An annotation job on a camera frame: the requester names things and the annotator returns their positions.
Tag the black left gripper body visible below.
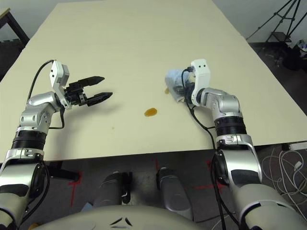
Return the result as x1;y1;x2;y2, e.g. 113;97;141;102
63;80;88;107

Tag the light grey robot torso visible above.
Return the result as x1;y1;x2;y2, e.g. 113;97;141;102
35;203;207;230

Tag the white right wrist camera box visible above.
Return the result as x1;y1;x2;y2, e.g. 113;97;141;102
190;58;212;106

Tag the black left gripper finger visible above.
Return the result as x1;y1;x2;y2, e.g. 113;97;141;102
86;92;113;107
80;76;106;87

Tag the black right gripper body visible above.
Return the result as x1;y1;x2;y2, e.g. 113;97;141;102
183;82;195;103

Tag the grey left robot leg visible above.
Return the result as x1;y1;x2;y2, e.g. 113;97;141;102
92;171;132;209

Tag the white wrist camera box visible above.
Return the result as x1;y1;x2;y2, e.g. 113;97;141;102
48;60;72;111
190;58;212;106

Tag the grey right robot leg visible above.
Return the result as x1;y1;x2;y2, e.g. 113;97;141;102
155;167;194;216

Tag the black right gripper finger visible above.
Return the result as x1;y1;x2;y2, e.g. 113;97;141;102
172;83;185;94

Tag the grey robot leg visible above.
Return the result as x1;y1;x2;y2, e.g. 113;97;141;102
92;171;132;209
155;167;194;216

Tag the black foam puzzle mat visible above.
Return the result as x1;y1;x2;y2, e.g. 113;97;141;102
0;38;27;82

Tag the white power strip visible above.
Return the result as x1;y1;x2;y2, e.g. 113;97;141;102
282;141;307;150

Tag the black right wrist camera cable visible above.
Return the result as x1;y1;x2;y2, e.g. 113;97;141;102
180;68;240;230

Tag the white cable tangle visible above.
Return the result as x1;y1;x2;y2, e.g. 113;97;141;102
261;147;307;230

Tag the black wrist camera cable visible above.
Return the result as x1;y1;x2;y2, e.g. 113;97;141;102
26;59;65;130
180;68;240;230

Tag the black-framed side table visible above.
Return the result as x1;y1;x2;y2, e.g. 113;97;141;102
0;8;31;43

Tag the light blue fluffy rag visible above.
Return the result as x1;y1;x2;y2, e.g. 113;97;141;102
165;68;193;104

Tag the black tripod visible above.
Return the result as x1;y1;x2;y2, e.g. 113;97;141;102
247;0;307;44

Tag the black left wrist camera cable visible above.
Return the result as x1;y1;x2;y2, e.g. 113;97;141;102
26;59;65;130

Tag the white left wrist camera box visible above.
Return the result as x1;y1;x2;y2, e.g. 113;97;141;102
48;60;72;111

